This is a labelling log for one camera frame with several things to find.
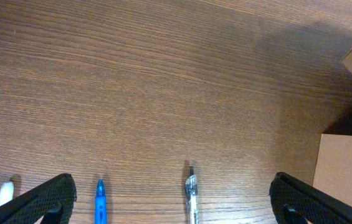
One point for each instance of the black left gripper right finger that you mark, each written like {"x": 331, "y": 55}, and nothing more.
{"x": 294, "y": 201}

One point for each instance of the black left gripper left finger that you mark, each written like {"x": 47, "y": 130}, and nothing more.
{"x": 50, "y": 202}

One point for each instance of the white black marker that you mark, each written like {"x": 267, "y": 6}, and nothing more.
{"x": 6, "y": 192}

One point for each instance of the blue pen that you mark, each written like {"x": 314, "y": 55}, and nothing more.
{"x": 100, "y": 204}

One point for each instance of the black clear pen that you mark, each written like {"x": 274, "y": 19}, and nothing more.
{"x": 191, "y": 193}

